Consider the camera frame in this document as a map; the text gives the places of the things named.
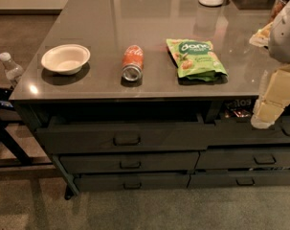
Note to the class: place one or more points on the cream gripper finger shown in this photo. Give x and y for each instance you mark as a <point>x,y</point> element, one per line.
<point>278,90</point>

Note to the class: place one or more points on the drawer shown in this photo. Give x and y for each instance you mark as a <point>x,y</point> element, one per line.
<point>128,162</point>
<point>239,179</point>
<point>85,137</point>
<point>242,133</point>
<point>214,159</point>
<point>132,181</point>

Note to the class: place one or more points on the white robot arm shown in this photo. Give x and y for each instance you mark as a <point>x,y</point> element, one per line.
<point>279,37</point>

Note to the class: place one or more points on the snack packets in drawer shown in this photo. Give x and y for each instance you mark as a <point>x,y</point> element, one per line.
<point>240,108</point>

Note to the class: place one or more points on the green snack bag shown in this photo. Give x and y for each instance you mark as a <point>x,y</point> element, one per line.
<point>196,60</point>

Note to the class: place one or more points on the jar of nuts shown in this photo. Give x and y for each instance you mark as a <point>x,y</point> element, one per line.
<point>277,7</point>

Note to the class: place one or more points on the orange soda can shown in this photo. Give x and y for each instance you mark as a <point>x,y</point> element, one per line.
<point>133,63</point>

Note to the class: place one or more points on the white paper bowl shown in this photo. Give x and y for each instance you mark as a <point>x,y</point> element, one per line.
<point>65,59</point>

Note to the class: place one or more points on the clear plastic water bottle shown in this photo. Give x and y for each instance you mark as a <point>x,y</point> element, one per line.
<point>13,70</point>

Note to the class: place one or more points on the black stand with device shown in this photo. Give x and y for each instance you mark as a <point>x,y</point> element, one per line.
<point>20,157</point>

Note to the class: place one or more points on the dark cabinet frame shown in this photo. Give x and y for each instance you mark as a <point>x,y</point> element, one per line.
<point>38,114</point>

